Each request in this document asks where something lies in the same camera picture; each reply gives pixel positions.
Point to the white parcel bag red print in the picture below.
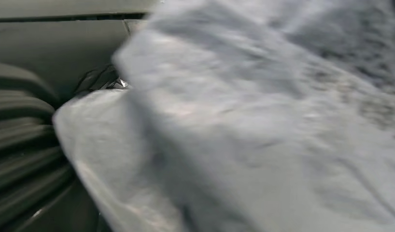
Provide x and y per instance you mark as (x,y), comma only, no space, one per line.
(248,128)

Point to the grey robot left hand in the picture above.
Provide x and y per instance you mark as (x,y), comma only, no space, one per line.
(56,48)

